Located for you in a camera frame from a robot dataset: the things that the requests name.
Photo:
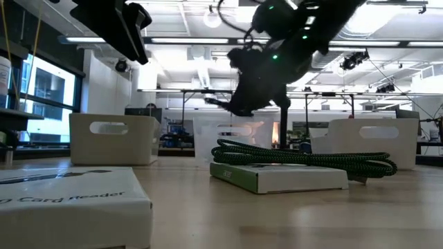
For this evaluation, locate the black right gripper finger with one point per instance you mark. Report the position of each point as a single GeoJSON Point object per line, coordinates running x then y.
{"type": "Point", "coordinates": [242, 109]}
{"type": "Point", "coordinates": [282, 102]}

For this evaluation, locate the white plastic bin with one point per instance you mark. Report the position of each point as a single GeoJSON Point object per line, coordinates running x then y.
{"type": "Point", "coordinates": [408, 145]}

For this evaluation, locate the white wipes canister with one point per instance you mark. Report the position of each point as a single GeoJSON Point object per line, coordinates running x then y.
{"type": "Point", "coordinates": [5, 76]}

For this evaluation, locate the grey plastic bin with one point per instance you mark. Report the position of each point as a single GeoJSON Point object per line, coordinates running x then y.
{"type": "Point", "coordinates": [138, 148]}

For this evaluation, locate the black round ceiling speaker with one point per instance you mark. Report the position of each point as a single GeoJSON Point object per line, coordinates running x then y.
{"type": "Point", "coordinates": [120, 65]}

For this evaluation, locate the white green acer box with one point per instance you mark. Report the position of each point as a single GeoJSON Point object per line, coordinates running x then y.
{"type": "Point", "coordinates": [294, 180]}

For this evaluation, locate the clear plastic bin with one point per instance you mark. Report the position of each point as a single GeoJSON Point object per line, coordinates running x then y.
{"type": "Point", "coordinates": [207, 138]}

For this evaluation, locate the person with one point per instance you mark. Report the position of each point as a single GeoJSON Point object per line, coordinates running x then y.
{"type": "Point", "coordinates": [151, 106]}

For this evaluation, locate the dark wall shelf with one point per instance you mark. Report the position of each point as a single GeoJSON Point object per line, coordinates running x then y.
{"type": "Point", "coordinates": [14, 115]}

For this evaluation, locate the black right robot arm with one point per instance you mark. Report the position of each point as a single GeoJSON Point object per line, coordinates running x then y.
{"type": "Point", "coordinates": [311, 20]}

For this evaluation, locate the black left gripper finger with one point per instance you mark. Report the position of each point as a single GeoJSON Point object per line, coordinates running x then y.
{"type": "Point", "coordinates": [133, 45]}

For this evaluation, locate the white card reader box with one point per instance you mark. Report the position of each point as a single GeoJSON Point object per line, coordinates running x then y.
{"type": "Point", "coordinates": [69, 221]}

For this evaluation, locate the black ceiling camera rig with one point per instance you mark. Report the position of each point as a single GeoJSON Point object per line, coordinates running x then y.
{"type": "Point", "coordinates": [351, 61]}

